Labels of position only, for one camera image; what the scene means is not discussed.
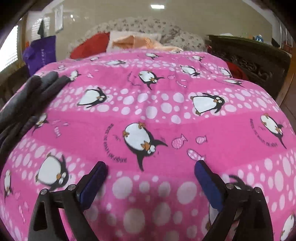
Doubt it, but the pink penguin printed blanket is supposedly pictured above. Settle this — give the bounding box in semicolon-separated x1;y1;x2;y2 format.
0;50;296;241

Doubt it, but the window with lattice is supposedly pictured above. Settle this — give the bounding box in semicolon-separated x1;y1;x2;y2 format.
0;24;19;73

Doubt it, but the purple fabric bag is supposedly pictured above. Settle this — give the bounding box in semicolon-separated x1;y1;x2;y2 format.
23;35;57;77

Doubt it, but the red cloth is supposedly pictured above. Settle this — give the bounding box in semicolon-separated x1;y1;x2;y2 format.
225;61;249;82

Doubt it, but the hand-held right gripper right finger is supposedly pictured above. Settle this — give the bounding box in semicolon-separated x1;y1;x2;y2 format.
194;160;275;241

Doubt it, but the red pillow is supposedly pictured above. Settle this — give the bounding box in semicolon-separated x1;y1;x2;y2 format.
69;32;110;60

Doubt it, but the orange fringed cloth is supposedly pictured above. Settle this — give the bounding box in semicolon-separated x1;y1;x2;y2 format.
112;35;184;53

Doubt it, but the eye chart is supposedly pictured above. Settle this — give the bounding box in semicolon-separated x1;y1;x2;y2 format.
54;5;64;34

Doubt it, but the grey striped coat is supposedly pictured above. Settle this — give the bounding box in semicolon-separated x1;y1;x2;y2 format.
0;71;71;168

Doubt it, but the brown wooden side cabinet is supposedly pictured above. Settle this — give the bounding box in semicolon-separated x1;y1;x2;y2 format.
0;67;31;107

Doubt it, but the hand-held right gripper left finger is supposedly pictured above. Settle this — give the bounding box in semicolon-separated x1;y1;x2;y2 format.
28;161;108;241

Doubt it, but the white pillow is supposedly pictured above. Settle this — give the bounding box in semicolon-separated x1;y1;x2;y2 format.
106;30;161;50

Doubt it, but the brown wooden board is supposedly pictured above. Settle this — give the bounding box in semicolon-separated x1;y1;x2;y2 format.
276;58;296;108

